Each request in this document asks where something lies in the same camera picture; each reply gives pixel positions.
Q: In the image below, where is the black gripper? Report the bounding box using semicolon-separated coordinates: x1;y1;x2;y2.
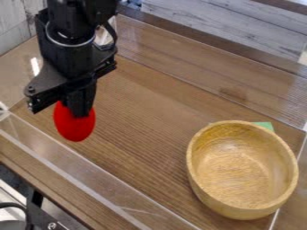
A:
24;8;118;118

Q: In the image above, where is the red felt strawberry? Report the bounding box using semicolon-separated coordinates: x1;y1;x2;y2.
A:
54;102;96;142

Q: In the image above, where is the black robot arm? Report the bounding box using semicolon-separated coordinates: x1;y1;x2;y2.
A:
24;0;118;118

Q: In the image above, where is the green felt piece behind bowl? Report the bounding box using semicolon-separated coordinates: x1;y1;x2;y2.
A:
254;122;275;132

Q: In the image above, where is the wooden bowl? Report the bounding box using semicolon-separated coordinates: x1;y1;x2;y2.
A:
186;120;299;220

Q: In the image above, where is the clear acrylic front wall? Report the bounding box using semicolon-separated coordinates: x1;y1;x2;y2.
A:
0;112;200;230

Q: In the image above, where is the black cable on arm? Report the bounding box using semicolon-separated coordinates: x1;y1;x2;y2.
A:
94;22;119;52

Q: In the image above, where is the black cable lower left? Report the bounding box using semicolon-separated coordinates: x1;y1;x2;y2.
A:
0;202;30;223

